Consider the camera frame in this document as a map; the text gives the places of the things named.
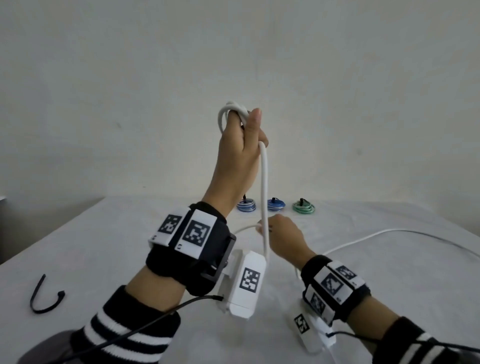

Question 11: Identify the person's left hand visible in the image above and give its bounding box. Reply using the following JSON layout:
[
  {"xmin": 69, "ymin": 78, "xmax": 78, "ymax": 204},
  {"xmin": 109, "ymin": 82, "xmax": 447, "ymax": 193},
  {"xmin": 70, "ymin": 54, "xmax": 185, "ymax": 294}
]
[{"xmin": 202, "ymin": 108, "xmax": 269, "ymax": 219}]

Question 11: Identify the person's right hand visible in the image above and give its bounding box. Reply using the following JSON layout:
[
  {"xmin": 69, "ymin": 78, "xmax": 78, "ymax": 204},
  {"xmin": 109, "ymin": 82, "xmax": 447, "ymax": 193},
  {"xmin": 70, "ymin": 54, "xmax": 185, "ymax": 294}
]
[{"xmin": 257, "ymin": 215, "xmax": 318, "ymax": 269}]

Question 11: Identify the person's left forearm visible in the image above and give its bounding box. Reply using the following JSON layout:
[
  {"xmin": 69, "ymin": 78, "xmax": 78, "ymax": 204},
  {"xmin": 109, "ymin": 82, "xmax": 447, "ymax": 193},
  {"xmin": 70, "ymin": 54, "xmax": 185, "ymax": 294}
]
[{"xmin": 17, "ymin": 259, "xmax": 189, "ymax": 364}]

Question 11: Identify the person's right forearm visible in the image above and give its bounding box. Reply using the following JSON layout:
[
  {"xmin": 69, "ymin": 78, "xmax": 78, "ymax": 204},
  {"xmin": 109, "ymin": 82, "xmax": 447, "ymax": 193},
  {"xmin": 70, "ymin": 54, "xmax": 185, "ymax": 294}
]
[{"xmin": 345, "ymin": 295, "xmax": 480, "ymax": 364}]

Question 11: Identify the black wristband with marker tags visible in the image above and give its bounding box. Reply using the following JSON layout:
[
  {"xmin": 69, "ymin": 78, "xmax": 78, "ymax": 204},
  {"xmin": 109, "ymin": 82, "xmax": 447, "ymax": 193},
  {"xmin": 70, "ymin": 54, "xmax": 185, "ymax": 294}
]
[
  {"xmin": 145, "ymin": 202, "xmax": 237, "ymax": 297},
  {"xmin": 301, "ymin": 255, "xmax": 372, "ymax": 326}
]

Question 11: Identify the white table cloth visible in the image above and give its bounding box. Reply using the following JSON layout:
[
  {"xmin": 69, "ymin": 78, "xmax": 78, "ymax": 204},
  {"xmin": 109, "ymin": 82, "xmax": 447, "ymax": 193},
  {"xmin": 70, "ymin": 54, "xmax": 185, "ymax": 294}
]
[{"xmin": 0, "ymin": 196, "xmax": 480, "ymax": 364}]

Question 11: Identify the blue and white coiled cable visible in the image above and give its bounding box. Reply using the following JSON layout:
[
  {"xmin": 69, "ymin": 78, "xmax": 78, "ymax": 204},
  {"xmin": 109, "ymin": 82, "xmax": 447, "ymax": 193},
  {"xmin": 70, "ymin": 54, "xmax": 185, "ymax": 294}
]
[{"xmin": 236, "ymin": 194, "xmax": 257, "ymax": 214}]

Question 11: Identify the green coiled cable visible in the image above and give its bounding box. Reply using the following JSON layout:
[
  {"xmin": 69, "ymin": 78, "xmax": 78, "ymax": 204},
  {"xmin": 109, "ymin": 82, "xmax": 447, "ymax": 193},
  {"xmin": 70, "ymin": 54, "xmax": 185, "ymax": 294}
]
[{"xmin": 292, "ymin": 197, "xmax": 316, "ymax": 215}]

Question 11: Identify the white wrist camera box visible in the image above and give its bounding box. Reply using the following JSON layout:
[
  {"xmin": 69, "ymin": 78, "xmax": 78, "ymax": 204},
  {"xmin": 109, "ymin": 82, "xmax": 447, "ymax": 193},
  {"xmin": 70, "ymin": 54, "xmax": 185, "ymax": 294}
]
[
  {"xmin": 292, "ymin": 303, "xmax": 337, "ymax": 354},
  {"xmin": 216, "ymin": 249, "xmax": 268, "ymax": 320}
]

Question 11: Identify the thin black camera cable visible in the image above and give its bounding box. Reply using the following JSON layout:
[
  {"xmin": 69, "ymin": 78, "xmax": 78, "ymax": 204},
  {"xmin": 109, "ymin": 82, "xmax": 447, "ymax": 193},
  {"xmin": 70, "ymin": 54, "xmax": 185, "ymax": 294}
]
[
  {"xmin": 325, "ymin": 331, "xmax": 480, "ymax": 354},
  {"xmin": 56, "ymin": 295, "xmax": 225, "ymax": 364}
]

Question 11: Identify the black cable strap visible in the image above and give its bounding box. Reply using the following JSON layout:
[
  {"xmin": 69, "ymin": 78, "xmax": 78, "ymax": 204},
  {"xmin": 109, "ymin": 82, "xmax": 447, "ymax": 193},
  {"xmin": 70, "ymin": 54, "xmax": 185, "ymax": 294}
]
[{"xmin": 29, "ymin": 274, "xmax": 66, "ymax": 315}]

